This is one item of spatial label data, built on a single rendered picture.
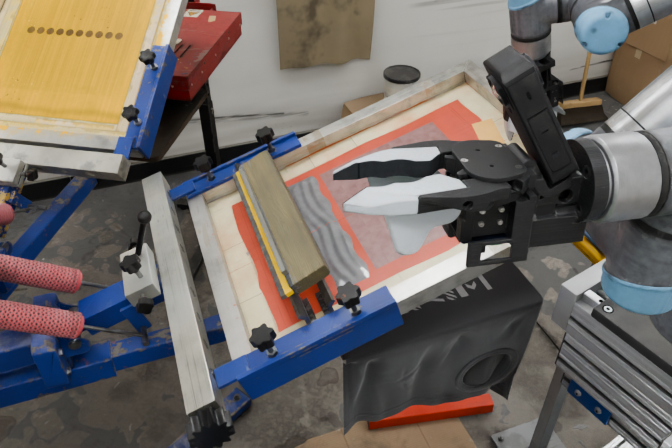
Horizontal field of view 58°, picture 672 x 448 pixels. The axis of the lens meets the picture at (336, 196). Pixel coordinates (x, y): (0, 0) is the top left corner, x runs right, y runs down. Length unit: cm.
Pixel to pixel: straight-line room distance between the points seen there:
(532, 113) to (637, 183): 11
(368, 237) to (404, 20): 239
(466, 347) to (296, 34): 217
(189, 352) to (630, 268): 74
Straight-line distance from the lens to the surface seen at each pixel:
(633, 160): 54
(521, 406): 246
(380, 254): 122
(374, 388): 142
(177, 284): 124
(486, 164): 50
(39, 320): 123
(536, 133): 49
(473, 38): 381
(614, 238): 65
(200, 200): 148
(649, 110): 71
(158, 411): 244
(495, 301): 143
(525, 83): 47
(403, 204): 45
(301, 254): 113
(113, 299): 130
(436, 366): 145
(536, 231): 54
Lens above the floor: 196
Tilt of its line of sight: 37 degrees down
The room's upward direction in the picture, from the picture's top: straight up
